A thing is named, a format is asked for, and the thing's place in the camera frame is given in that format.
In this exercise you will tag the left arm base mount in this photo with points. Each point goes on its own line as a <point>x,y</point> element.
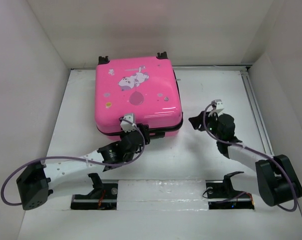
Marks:
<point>102,197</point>

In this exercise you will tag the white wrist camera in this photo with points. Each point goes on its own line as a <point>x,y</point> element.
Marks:
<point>217,107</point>
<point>127,123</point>

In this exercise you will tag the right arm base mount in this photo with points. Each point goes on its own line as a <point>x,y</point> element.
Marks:
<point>221,195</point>

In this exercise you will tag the pink hard-shell suitcase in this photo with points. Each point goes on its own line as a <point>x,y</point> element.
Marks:
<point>143,87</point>

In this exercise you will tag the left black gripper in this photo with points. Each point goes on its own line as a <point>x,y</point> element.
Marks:
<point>138,129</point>

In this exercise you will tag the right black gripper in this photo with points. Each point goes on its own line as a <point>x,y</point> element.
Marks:
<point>196,121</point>

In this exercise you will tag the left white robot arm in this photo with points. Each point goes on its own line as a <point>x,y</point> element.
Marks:
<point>38,182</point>

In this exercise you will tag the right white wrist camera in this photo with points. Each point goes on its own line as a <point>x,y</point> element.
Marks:
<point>217,107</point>

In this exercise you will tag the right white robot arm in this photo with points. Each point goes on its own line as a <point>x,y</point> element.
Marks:
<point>277,182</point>

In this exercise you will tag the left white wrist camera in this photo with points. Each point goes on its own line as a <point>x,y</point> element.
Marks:
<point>127,123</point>

